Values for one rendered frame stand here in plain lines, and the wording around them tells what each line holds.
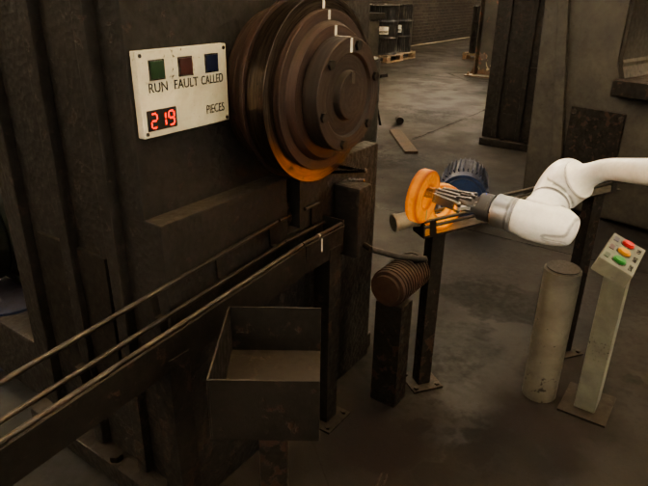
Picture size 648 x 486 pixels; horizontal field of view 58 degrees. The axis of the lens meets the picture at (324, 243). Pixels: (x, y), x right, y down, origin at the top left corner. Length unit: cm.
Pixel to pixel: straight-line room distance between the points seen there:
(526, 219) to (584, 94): 260
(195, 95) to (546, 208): 88
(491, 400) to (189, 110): 149
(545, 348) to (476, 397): 31
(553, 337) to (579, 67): 229
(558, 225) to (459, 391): 96
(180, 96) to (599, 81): 307
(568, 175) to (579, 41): 253
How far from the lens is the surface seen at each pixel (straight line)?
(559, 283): 207
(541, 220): 153
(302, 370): 130
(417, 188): 162
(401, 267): 193
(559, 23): 413
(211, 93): 145
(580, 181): 162
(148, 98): 133
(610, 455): 220
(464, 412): 220
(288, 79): 142
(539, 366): 224
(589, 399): 231
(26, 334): 230
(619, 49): 399
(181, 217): 140
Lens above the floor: 137
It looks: 24 degrees down
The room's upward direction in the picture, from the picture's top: 1 degrees clockwise
